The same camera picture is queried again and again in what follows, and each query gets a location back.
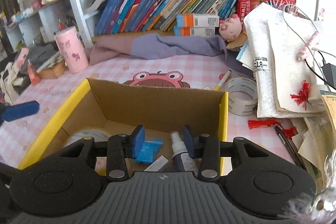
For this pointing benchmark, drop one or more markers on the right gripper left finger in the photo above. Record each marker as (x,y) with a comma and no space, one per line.
(121,147)

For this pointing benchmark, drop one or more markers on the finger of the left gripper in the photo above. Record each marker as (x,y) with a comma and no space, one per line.
(11,113)

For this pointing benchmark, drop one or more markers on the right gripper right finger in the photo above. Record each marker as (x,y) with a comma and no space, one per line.
(207,149)

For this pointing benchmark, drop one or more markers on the yellow tape roll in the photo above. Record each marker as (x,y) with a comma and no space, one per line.
(96,134)

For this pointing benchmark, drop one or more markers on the blue object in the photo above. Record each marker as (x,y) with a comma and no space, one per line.
(149,150)

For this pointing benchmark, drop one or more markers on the white spray bottle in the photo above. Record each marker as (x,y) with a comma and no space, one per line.
(181,158)

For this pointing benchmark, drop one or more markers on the small white red box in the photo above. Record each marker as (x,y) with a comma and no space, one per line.
(159,165)

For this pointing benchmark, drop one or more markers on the yellow cardboard box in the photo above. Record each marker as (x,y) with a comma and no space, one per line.
(116,108)

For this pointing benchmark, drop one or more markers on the pink pump bottle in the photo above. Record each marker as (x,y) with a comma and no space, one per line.
(34,77)

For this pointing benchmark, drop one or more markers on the grey garment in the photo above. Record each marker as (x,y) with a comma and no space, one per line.
(37,56)

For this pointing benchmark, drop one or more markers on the wooden chess board box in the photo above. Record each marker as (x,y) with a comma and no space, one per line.
(53,68)

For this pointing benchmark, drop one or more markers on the yellow white marker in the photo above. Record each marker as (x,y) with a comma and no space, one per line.
(223,80)

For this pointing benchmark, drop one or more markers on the white tape roll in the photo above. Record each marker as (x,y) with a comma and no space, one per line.
(242,96)

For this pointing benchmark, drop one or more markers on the pink cylindrical container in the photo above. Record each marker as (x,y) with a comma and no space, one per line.
(72,50)

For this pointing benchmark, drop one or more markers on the pink checkered tablecloth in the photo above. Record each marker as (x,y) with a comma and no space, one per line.
(200,72)

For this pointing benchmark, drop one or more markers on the pink purple cloth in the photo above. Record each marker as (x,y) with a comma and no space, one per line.
(153,46)

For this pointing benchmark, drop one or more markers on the white paper bags stack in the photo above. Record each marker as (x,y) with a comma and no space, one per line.
(274,40)

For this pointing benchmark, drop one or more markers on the lower orange white box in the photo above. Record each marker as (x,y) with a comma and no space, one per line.
(194,31)

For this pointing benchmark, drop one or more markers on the orange white box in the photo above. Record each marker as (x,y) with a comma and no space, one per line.
(197,20)
(194,31)

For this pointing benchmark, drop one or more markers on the upper orange white box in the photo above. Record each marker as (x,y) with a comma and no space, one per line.
(197,20)

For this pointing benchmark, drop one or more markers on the pink pig plush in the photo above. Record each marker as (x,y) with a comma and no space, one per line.
(230,28)

